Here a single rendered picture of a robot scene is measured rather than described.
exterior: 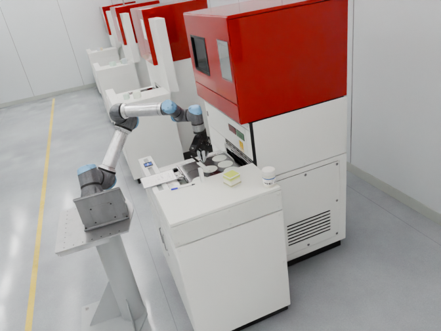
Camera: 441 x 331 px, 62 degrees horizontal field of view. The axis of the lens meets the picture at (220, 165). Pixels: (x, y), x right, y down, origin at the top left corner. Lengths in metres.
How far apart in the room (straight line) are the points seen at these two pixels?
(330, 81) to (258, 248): 1.09
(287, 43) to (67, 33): 8.20
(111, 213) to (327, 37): 1.60
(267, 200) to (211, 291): 0.61
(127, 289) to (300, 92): 1.66
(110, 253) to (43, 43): 8.06
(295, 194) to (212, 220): 0.82
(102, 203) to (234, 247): 0.78
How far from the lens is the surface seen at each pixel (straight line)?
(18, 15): 10.01
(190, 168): 2.45
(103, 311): 2.80
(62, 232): 2.34
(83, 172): 2.29
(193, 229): 1.87
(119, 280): 2.52
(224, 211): 1.89
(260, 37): 2.08
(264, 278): 2.28
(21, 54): 10.08
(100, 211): 2.20
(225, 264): 2.08
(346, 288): 2.77
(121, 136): 2.40
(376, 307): 2.69
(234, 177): 1.99
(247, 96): 2.10
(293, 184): 2.48
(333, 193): 2.72
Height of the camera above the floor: 1.99
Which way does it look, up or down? 27 degrees down
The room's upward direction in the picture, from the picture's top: 9 degrees counter-clockwise
